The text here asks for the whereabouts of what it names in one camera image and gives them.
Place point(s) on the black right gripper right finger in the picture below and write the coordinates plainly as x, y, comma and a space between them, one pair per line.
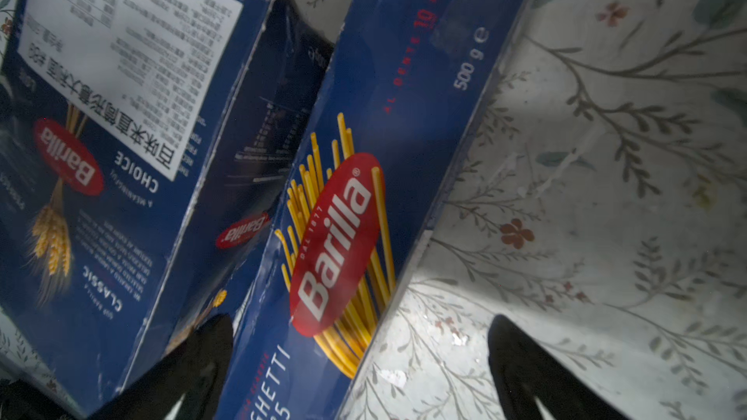
526, 376

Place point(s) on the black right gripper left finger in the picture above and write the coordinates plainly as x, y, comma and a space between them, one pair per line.
188, 382

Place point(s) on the large blue Barilla box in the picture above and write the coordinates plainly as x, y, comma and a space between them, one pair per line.
143, 146

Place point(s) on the slim blue Barilla spaghetti box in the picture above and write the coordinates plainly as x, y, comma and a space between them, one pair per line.
397, 103

